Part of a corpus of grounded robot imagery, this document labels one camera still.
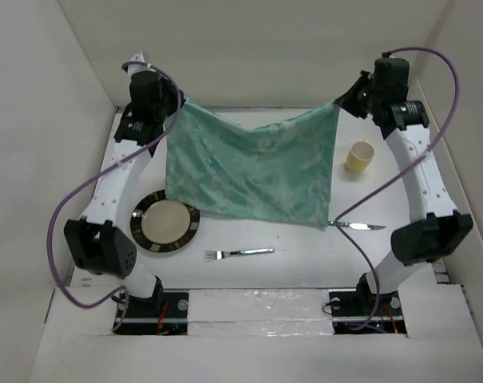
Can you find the green patterned cloth placemat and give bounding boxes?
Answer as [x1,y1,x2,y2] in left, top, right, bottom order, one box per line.
[165,101,340,227]

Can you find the silver fork green handle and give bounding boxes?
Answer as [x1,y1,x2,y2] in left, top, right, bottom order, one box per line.
[204,248,275,260]

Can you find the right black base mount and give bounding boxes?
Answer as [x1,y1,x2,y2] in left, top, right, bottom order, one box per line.
[322,288,407,335]

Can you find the dark rimmed beige plate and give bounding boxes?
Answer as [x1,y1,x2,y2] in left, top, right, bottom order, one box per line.
[129,189,200,253]

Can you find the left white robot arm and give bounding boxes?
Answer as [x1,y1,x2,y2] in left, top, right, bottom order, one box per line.
[64,61,184,317]

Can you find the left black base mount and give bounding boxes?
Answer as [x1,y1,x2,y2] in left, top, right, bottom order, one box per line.
[113,290,189,336]

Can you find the knife with green handle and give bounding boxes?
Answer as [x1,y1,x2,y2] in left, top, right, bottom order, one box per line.
[327,221,386,231]

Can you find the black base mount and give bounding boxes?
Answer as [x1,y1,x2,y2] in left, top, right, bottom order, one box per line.
[113,290,189,336]
[322,288,407,335]

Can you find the yellow paper cup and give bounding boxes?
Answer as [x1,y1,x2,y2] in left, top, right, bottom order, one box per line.
[345,139,375,174]

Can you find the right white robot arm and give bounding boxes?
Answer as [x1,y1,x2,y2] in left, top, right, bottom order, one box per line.
[336,57,473,314]

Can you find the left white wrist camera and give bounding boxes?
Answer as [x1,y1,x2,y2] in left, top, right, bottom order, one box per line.
[121,50,150,76]

